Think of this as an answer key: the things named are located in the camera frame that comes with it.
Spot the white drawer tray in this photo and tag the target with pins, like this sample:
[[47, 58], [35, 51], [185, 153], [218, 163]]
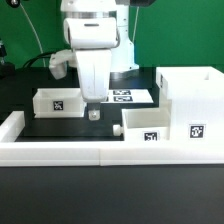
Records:
[[58, 103], [143, 125]]

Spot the white drawer cabinet box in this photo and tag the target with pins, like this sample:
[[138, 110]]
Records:
[[195, 100]]

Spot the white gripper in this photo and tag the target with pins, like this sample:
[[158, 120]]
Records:
[[91, 41]]

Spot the white marker tag sheet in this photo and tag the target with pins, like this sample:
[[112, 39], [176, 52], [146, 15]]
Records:
[[129, 96]]

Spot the black camera stand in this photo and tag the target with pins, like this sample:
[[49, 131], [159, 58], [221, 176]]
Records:
[[6, 68]]

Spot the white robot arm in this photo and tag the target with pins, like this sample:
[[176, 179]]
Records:
[[123, 53]]

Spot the white foam border frame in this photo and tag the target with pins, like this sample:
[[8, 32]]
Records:
[[15, 153]]

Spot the white front drawer tray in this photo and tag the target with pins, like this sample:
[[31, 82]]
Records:
[[143, 125]]

